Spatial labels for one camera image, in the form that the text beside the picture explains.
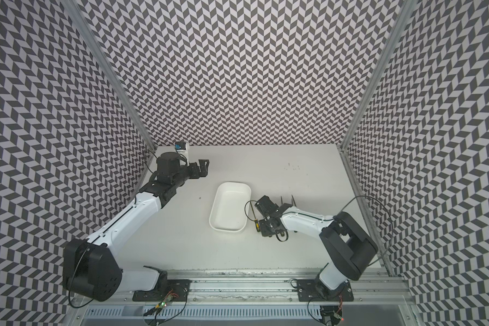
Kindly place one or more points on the right base wiring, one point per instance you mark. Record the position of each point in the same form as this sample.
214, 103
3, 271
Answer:
330, 311

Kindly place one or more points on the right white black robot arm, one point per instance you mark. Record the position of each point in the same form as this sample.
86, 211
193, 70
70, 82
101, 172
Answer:
349, 246

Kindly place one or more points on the left base wiring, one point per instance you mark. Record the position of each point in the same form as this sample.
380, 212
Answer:
163, 307

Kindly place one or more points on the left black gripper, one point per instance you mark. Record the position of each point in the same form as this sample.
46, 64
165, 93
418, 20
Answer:
203, 168

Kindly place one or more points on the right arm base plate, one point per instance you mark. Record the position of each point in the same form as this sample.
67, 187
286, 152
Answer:
314, 290

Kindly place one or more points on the aluminium mounting rail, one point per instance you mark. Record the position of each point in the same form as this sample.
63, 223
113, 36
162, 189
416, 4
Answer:
275, 286

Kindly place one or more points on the base wiring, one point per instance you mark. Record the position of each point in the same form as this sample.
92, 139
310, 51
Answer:
163, 307
330, 311

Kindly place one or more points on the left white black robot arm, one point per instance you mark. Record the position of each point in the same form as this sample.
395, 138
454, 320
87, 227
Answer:
90, 266

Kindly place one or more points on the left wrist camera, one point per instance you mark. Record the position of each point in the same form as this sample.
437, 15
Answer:
182, 148

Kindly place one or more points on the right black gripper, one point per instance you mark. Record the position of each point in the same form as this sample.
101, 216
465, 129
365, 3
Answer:
265, 232

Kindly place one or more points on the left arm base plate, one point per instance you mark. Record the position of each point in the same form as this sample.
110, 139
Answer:
179, 287

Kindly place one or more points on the white plastic storage box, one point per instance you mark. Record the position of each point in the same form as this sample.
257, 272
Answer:
228, 213

